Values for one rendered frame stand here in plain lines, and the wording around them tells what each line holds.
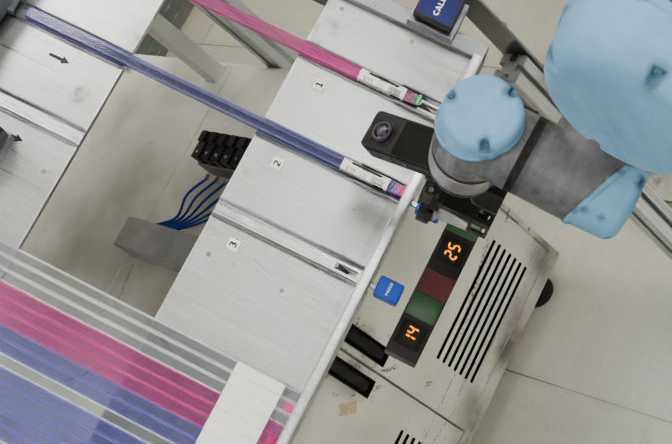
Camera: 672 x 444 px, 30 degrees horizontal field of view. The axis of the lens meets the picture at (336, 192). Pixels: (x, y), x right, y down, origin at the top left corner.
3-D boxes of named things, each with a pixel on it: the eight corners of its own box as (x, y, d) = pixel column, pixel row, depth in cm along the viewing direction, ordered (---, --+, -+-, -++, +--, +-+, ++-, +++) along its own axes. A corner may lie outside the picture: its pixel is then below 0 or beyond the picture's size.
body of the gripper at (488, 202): (482, 243, 134) (495, 215, 123) (410, 208, 135) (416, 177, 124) (512, 181, 136) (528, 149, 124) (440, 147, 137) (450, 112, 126)
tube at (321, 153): (406, 189, 147) (406, 186, 146) (400, 199, 146) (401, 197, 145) (32, 9, 153) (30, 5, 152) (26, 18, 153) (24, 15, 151)
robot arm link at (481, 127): (509, 172, 108) (422, 126, 109) (494, 204, 118) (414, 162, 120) (550, 96, 110) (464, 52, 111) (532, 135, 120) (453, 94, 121)
